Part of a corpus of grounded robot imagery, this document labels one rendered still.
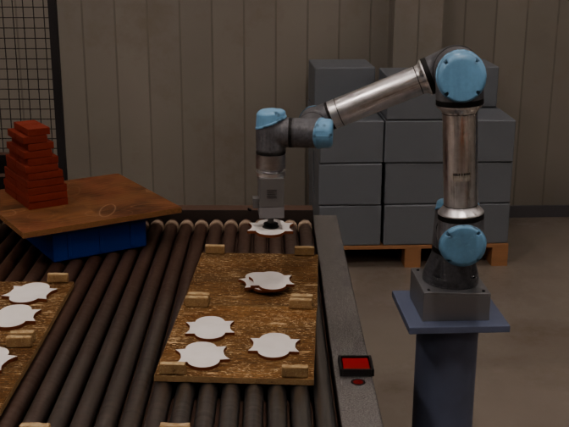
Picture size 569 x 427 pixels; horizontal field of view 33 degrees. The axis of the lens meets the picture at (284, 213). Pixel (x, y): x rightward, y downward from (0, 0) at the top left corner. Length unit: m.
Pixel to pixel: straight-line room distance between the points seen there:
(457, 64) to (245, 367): 0.86
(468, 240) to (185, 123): 4.00
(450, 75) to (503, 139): 3.18
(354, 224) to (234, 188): 1.16
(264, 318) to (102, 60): 3.98
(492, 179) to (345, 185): 0.83
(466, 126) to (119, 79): 4.07
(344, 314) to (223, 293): 0.33
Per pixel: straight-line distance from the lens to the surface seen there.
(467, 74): 2.33
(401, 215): 5.47
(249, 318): 2.42
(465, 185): 2.41
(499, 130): 5.47
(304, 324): 2.39
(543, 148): 6.60
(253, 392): 2.09
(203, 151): 6.26
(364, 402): 2.07
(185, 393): 2.10
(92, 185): 3.28
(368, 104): 2.49
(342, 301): 2.59
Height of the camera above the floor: 1.88
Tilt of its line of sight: 17 degrees down
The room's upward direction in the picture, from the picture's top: straight up
